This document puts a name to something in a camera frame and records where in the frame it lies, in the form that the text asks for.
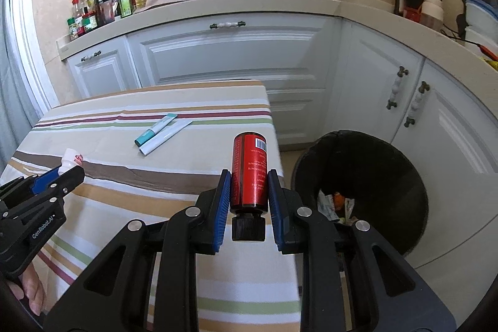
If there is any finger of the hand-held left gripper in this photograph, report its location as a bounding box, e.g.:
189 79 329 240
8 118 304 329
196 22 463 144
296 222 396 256
0 166 63 201
23 165 85 207

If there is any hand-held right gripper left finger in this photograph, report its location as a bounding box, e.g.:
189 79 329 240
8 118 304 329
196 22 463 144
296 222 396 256
43 169 232 332

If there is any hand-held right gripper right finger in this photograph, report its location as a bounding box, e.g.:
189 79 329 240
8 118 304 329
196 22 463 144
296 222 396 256
268 169 458 332

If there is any red bottle with black cap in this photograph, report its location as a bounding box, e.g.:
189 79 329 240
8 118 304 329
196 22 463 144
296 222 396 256
229 132 269 242

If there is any black trash bin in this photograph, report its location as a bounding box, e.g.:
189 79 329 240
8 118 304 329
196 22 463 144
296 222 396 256
291 130 429 266

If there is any person's left hand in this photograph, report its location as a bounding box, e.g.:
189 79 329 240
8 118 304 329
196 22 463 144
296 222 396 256
8 262 45 317

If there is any crumpled white wrapper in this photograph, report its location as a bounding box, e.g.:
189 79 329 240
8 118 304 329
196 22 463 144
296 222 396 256
317 190 339 222

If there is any striped tablecloth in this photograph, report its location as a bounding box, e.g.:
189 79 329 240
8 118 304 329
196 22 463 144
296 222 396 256
0 80 302 332

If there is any long white carton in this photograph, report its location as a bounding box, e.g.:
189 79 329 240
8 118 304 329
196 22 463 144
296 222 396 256
139 119 193 157

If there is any teal tube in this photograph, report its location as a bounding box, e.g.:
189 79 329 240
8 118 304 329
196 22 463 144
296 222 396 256
134 113 178 147

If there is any white kitchen cabinet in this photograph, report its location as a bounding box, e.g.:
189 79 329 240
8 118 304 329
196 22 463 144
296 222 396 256
66 13 498 270

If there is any white jar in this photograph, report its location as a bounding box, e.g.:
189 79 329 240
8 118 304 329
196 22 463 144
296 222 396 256
420 0 445 31

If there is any white plastic container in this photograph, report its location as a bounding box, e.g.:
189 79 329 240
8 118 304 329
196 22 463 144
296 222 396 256
465 26 495 45

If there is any white door frame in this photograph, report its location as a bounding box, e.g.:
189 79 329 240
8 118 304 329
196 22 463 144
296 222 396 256
8 0 59 119

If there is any white ceramic door handle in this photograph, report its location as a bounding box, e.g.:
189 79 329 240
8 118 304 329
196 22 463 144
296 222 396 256
404 81 430 128
386 66 409 111

